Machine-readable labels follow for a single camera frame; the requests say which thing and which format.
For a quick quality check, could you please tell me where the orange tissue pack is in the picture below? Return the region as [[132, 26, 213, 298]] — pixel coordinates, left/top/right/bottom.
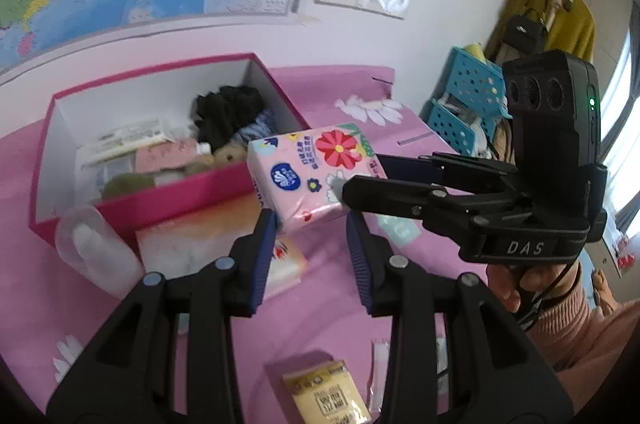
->
[[135, 196, 309, 302]]

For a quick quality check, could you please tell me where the black cloth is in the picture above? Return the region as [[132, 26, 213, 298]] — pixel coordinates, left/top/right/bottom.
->
[[190, 85, 266, 150]]

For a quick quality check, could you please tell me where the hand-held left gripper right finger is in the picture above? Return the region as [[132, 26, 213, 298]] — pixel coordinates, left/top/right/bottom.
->
[[345, 210, 573, 424]]

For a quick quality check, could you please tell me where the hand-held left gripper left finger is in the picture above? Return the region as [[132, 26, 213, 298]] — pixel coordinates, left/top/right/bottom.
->
[[47, 206, 278, 424]]

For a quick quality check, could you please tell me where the blue gingham cloth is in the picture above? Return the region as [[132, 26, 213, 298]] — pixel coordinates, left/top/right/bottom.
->
[[232, 108, 276, 145]]

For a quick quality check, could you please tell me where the tan plush toy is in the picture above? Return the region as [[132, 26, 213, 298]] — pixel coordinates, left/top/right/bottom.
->
[[192, 144, 248, 172]]

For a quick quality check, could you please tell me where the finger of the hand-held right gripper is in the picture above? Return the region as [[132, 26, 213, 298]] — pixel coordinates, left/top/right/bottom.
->
[[375, 152, 523, 200], [341, 174, 533, 230]]

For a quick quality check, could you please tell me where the yellow coat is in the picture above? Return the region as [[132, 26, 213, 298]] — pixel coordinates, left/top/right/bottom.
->
[[500, 0, 598, 65]]

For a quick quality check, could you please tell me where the pink packet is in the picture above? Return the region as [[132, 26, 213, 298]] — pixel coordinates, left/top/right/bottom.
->
[[135, 139, 201, 172]]

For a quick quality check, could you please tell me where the olive plush toy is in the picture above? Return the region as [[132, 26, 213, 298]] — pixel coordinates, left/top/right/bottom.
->
[[102, 171, 156, 201]]

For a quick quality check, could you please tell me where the black cable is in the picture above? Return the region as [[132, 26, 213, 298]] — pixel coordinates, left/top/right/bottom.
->
[[515, 261, 583, 330]]

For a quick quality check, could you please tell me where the blue plastic storage rack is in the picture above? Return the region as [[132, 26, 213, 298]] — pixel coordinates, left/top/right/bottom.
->
[[422, 46, 513, 155]]

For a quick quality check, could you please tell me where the window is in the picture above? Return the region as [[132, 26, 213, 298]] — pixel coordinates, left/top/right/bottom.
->
[[600, 4, 640, 225]]

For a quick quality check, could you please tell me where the person's right forearm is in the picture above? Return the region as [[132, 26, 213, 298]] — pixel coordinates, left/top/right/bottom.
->
[[520, 281, 640, 410]]

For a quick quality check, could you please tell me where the yellow packet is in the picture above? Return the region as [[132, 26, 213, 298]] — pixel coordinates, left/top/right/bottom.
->
[[280, 356, 373, 424]]

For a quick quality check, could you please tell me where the pink storage box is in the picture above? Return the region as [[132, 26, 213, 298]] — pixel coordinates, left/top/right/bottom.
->
[[28, 52, 311, 250]]

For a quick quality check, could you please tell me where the clear plastic cup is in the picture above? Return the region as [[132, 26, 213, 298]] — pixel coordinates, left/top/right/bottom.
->
[[55, 204, 146, 300]]

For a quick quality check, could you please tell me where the clear tape strip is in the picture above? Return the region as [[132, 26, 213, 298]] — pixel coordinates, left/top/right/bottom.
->
[[291, 0, 322, 26]]

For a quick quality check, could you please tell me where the black bag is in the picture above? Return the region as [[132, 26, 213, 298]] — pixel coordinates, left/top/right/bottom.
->
[[501, 9, 548, 52]]

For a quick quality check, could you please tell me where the white tube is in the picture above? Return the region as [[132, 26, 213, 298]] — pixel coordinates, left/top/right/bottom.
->
[[77, 118, 176, 165]]

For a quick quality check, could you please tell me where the person's right hand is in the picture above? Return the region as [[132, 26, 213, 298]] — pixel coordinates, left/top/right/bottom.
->
[[487, 260, 583, 316]]

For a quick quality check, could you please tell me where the pink floral tissue pack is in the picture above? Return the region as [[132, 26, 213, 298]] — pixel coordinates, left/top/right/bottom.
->
[[246, 121, 390, 235]]

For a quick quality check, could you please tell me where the clear plastic packet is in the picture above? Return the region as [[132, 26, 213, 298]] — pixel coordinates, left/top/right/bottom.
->
[[369, 338, 448, 411]]

